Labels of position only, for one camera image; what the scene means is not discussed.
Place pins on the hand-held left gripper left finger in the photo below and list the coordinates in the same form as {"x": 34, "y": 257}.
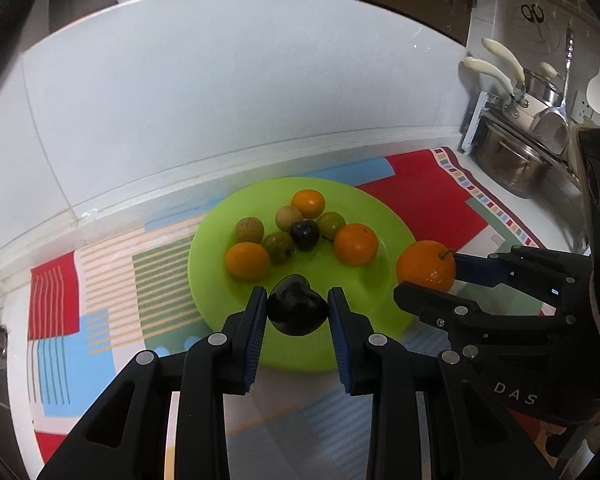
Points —
{"x": 255, "y": 340}

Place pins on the speckled yellow green fruit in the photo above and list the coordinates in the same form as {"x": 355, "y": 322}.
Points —
{"x": 250, "y": 229}

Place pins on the green lime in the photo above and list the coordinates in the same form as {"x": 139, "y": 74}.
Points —
{"x": 278, "y": 247}

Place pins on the small brownish green fruit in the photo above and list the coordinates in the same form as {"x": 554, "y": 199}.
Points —
{"x": 288, "y": 217}

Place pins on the dark purple plum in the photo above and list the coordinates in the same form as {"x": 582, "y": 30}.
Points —
{"x": 305, "y": 234}
{"x": 297, "y": 310}

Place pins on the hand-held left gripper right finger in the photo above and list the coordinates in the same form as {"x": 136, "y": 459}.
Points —
{"x": 341, "y": 340}

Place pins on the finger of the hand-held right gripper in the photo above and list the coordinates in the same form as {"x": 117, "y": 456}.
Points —
{"x": 480, "y": 267}
{"x": 430, "y": 300}

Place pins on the medium orange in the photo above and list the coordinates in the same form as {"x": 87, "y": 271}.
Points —
{"x": 247, "y": 260}

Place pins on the black scissors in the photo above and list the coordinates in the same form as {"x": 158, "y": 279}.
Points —
{"x": 532, "y": 12}

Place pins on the large orange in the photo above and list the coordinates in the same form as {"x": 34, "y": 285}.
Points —
{"x": 356, "y": 244}

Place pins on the colourful printed tablecloth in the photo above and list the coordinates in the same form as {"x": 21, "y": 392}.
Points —
{"x": 415, "y": 185}

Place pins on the orange with stem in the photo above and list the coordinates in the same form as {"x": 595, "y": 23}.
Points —
{"x": 422, "y": 265}

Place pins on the large steel pot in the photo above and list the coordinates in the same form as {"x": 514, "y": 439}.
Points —
{"x": 512, "y": 160}

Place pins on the dark wooden cabinet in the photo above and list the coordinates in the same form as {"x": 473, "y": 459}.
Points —
{"x": 410, "y": 0}

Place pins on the white rice paddle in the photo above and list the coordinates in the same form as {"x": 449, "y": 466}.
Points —
{"x": 598, "y": 90}

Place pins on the green plate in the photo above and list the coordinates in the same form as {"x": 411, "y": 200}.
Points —
{"x": 220, "y": 300}

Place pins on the small orange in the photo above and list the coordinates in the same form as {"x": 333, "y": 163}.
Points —
{"x": 308, "y": 202}

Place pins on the metal skimmer ladle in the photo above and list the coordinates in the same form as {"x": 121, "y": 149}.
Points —
{"x": 552, "y": 130}

